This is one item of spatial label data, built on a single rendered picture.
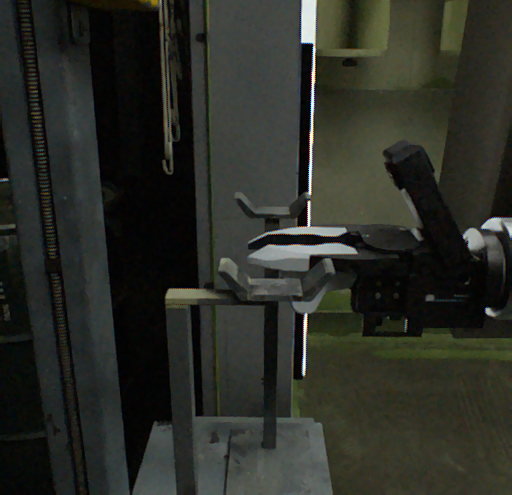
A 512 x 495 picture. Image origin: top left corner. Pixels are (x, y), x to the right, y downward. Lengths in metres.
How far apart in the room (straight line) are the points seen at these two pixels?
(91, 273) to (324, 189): 2.18
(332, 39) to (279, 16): 1.57
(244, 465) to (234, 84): 0.58
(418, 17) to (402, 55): 0.19
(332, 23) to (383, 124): 0.60
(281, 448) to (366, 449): 1.22
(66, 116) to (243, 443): 0.45
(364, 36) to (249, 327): 1.68
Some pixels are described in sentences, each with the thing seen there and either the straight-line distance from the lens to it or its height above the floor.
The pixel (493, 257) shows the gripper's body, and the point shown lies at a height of 1.09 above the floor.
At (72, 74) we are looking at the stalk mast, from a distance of 0.45.
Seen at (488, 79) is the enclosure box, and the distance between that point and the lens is 1.52.
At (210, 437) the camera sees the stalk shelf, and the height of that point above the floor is 0.79.
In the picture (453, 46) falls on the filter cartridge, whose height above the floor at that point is 1.30.
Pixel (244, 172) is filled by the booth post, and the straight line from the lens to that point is 0.94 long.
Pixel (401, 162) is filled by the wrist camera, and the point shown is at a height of 1.17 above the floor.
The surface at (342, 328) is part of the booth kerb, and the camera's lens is 2.52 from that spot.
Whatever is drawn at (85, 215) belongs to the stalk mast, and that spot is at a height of 1.13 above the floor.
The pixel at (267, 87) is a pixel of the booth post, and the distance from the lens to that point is 0.92.
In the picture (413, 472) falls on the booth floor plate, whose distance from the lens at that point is 1.87.
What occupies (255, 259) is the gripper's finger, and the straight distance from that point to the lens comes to 0.46.
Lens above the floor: 1.25
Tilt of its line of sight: 18 degrees down
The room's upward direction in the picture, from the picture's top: straight up
